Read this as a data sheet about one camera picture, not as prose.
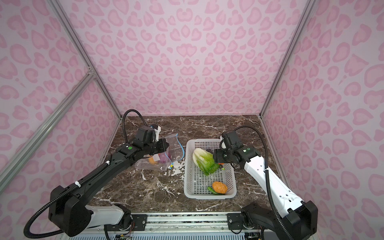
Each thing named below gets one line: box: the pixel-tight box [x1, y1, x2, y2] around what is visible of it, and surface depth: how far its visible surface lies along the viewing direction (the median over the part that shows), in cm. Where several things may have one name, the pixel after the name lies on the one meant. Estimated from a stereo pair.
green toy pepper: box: [207, 186, 222, 195], surface depth 83 cm
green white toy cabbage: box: [192, 148, 220, 176], surface depth 88 cm
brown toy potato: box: [212, 181, 228, 194], surface depth 81 cm
